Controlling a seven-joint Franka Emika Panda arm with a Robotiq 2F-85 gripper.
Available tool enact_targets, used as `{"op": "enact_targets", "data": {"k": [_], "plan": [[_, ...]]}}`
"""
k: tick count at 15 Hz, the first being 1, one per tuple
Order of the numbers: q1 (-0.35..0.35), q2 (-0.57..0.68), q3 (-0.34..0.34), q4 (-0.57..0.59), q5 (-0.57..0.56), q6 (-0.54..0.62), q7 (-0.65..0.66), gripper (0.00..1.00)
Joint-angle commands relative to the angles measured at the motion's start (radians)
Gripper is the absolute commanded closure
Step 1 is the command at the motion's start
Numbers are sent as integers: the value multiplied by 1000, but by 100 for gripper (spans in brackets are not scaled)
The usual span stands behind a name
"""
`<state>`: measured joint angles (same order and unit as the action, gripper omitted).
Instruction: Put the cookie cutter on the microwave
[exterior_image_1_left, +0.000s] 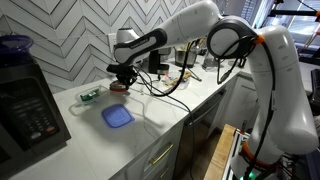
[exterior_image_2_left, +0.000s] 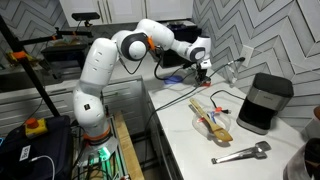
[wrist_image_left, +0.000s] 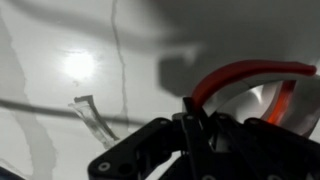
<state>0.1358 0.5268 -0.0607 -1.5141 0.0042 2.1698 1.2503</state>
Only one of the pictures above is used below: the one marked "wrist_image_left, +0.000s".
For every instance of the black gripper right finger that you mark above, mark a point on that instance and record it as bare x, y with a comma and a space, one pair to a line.
269, 152

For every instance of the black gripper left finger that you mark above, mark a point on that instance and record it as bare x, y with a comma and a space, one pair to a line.
138, 155

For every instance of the clear tape strip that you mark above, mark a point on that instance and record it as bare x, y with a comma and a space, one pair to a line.
85, 108

